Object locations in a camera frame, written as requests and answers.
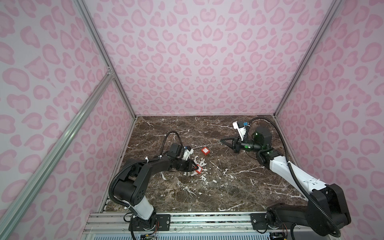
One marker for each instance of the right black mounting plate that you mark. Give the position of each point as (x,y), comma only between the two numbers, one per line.
(259,221)

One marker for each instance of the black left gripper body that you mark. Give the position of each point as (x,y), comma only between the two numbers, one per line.
(182,165)

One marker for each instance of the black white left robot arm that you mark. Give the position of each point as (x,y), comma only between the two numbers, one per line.
(128,187)

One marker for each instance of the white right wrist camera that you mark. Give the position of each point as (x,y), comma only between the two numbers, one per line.
(241,127)

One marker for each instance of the black mounting plate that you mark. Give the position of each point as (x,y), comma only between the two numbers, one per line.
(259,221)
(154,223)

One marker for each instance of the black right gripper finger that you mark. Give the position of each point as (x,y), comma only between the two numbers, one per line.
(229,144)
(228,140)

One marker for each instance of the diagonal aluminium frame bar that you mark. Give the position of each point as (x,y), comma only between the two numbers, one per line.
(19,207)

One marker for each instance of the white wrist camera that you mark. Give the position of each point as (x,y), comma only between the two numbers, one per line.
(241,127)
(187,152)

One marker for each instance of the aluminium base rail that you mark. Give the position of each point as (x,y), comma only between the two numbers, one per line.
(186,226)

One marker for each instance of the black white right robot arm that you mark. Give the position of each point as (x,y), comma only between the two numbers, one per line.
(326,212)

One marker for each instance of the red padlock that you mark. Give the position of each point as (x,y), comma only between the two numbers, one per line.
(205,151)
(198,169)

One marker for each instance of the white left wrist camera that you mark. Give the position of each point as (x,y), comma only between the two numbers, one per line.
(187,152)

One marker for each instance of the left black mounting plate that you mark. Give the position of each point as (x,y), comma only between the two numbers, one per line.
(154,223)

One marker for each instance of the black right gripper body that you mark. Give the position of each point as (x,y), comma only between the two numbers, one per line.
(238,146)

